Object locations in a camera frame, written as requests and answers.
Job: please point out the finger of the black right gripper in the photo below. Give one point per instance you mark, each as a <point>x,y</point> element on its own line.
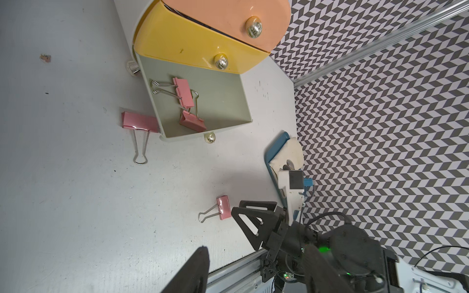
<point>260,205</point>
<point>261,227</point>

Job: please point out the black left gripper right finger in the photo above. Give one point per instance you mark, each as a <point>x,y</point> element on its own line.
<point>320,276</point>

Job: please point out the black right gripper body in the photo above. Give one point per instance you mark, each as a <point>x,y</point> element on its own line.
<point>358,259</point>

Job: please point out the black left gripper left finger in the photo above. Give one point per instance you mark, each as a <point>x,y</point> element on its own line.
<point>193,276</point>

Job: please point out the pink binder clip small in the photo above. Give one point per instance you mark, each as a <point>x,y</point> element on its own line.
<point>221,208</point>

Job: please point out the green bottom drawer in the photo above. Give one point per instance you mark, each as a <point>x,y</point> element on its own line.
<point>221,99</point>

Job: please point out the orange top drawer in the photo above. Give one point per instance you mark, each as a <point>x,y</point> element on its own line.
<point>231,17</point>

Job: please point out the yellow drawer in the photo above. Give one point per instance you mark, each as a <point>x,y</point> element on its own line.
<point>167,36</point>

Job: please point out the white round drawer cabinet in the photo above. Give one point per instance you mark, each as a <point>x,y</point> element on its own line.
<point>140,25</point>

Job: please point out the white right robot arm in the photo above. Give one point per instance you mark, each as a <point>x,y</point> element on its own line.
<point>414,280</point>

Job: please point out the beige cloth napkin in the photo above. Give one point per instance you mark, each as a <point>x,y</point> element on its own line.
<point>291,151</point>

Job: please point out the aluminium front rail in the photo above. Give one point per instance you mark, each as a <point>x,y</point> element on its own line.
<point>241,276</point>

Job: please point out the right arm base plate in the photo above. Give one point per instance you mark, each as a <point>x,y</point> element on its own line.
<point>284,270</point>

